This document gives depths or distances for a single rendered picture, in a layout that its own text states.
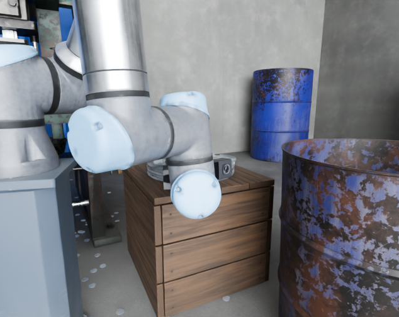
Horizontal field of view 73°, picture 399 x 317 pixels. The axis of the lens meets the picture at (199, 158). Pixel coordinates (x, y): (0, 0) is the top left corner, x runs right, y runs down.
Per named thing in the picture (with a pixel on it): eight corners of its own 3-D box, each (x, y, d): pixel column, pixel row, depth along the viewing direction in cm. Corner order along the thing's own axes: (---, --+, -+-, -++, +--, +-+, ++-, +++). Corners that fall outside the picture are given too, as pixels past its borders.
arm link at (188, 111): (170, 87, 35) (180, 171, 36) (216, 90, 44) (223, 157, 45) (129, 97, 40) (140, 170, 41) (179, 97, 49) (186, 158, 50)
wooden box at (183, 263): (269, 280, 89) (275, 179, 82) (158, 321, 73) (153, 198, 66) (211, 229, 124) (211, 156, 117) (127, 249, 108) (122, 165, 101)
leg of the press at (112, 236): (121, 241, 115) (106, 9, 96) (92, 248, 109) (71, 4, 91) (92, 184, 194) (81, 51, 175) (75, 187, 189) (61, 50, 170)
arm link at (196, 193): (221, 163, 39) (226, 219, 40) (208, 155, 50) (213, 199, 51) (167, 170, 38) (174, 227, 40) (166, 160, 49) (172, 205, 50)
